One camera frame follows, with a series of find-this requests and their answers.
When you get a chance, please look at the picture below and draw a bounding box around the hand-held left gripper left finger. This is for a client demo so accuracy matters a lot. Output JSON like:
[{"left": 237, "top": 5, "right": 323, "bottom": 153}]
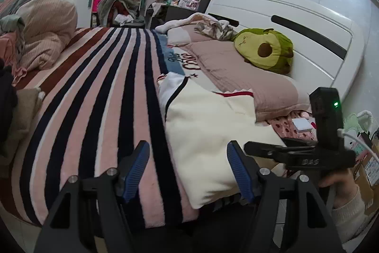
[{"left": 33, "top": 140, "right": 151, "bottom": 253}]

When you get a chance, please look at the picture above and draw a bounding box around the white fleece blanket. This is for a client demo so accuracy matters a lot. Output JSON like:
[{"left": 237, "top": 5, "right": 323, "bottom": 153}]
[{"left": 155, "top": 12, "right": 214, "bottom": 34}]

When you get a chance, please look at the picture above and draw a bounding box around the cluttered dark desk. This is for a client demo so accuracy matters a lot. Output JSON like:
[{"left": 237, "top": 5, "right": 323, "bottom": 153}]
[{"left": 148, "top": 0, "right": 205, "bottom": 30}]

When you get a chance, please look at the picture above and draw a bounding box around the striped blanket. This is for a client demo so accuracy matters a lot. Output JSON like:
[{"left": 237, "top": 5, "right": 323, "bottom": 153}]
[{"left": 0, "top": 26, "right": 214, "bottom": 227}]

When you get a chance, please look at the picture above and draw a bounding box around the green avocado plush toy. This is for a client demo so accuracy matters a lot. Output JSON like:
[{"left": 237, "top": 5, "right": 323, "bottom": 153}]
[{"left": 234, "top": 28, "right": 294, "bottom": 75}]

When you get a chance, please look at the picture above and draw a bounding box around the cardboard box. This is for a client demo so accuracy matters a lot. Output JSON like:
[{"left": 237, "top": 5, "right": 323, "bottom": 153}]
[{"left": 352, "top": 140, "right": 379, "bottom": 213}]

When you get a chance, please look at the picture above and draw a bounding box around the bright pink box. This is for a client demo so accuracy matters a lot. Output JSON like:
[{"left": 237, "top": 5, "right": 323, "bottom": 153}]
[{"left": 92, "top": 0, "right": 108, "bottom": 13}]

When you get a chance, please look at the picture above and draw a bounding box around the cream garment with white collar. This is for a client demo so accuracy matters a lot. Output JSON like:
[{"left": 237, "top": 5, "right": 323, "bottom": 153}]
[{"left": 157, "top": 72, "right": 288, "bottom": 210}]

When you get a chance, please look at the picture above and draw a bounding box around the grey crumpled cloth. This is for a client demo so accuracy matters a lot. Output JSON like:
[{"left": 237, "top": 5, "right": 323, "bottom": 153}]
[{"left": 0, "top": 15, "right": 26, "bottom": 55}]

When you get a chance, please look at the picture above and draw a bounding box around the black cloth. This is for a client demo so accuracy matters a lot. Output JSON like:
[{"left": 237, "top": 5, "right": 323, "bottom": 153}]
[{"left": 0, "top": 59, "right": 18, "bottom": 153}]

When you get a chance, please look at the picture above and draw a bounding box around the pink dotted cloth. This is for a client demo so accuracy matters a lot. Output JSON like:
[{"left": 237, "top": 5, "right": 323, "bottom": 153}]
[{"left": 268, "top": 112, "right": 317, "bottom": 141}]

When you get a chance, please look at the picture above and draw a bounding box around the person's right forearm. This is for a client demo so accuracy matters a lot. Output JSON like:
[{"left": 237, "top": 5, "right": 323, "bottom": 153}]
[{"left": 332, "top": 188, "right": 371, "bottom": 242}]

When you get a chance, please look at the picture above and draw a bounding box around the pink quilted pillow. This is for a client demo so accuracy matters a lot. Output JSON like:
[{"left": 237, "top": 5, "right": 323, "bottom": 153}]
[{"left": 185, "top": 33, "right": 312, "bottom": 121}]

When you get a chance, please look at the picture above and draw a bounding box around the brown fleece cloth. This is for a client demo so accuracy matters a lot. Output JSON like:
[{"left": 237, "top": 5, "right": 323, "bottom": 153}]
[{"left": 0, "top": 87, "right": 45, "bottom": 179}]

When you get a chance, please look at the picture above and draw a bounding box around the patterned crumpled cloth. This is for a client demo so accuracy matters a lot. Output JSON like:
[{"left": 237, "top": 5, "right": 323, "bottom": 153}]
[{"left": 194, "top": 20, "right": 237, "bottom": 41}]

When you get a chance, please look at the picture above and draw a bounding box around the person's right hand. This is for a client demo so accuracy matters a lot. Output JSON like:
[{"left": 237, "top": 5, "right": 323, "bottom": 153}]
[{"left": 320, "top": 168, "right": 360, "bottom": 208}]

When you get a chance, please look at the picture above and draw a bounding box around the white cable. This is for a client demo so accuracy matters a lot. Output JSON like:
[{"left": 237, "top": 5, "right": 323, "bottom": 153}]
[{"left": 338, "top": 129, "right": 375, "bottom": 161}]

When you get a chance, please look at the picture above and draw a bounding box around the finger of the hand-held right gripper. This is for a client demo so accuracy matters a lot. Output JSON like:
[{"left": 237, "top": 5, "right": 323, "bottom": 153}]
[
  {"left": 280, "top": 137, "right": 318, "bottom": 149},
  {"left": 244, "top": 141, "right": 289, "bottom": 159}
]

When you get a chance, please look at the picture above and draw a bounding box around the small white box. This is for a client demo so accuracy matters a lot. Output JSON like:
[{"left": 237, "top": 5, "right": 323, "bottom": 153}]
[{"left": 293, "top": 118, "right": 314, "bottom": 134}]

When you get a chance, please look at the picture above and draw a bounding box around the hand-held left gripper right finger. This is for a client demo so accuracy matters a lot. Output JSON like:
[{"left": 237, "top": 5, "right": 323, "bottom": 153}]
[{"left": 226, "top": 140, "right": 345, "bottom": 253}]

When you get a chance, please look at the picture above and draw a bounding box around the white headboard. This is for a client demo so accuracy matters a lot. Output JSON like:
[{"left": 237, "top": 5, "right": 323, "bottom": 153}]
[{"left": 204, "top": 0, "right": 365, "bottom": 93}]

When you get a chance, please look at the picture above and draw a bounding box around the pale green plush toy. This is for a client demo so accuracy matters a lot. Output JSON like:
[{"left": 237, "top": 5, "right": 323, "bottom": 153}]
[{"left": 343, "top": 111, "right": 372, "bottom": 135}]

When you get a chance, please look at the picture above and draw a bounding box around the pink ruffled cloth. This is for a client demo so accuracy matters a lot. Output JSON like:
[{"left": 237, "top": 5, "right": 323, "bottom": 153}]
[{"left": 0, "top": 32, "right": 27, "bottom": 84}]

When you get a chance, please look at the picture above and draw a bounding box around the pink bundled duvet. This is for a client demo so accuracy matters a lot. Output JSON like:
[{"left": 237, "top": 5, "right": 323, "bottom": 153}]
[{"left": 0, "top": 0, "right": 78, "bottom": 71}]

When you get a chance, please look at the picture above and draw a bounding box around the pale pink pillow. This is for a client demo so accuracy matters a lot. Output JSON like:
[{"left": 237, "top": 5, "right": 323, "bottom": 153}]
[{"left": 167, "top": 27, "right": 197, "bottom": 46}]

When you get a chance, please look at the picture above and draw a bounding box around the grey clothes pile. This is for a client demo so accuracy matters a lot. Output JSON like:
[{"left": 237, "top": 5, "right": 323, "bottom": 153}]
[{"left": 97, "top": 0, "right": 143, "bottom": 28}]

